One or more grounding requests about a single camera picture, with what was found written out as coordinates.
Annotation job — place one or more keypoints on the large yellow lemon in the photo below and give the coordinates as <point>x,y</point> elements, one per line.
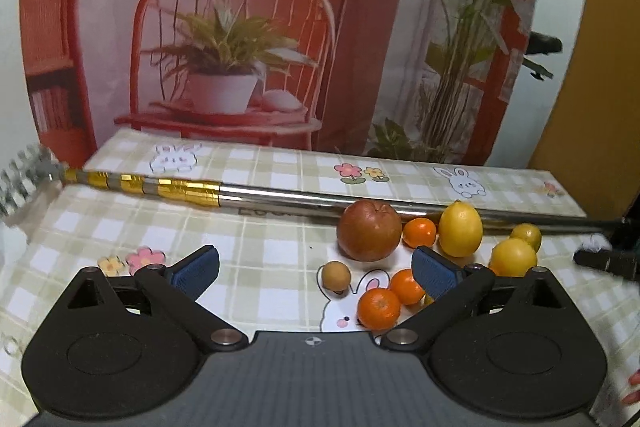
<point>460,230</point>

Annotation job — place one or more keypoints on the grey toothed pole head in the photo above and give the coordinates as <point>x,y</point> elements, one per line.
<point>28,176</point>

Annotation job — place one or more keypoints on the left brown longan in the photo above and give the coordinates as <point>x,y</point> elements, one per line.
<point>336,276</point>

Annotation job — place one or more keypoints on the silver gold telescopic pole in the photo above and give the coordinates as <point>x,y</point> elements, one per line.
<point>217,194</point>

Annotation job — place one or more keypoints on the person hand at right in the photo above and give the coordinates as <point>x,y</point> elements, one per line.
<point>633,396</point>

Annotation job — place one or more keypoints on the printed room backdrop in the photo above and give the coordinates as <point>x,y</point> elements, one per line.
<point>424,80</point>

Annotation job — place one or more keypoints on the small orange behind apple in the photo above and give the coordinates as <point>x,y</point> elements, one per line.
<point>419,232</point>

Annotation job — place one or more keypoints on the black wall fixture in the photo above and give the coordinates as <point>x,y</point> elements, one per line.
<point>540,44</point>

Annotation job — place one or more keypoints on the red apple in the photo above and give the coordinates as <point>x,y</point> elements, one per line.
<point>369,230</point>

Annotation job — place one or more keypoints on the brown wooden board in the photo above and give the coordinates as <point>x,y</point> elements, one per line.
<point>591,142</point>

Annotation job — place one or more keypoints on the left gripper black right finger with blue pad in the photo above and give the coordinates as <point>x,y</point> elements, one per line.
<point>456,292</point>

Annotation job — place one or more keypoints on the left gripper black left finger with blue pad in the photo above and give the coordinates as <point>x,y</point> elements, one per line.
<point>175,289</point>

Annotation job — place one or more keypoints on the small green-yellow fruit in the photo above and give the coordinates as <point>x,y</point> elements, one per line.
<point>528,233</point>

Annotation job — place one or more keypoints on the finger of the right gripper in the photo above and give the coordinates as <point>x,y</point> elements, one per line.
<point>617,263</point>

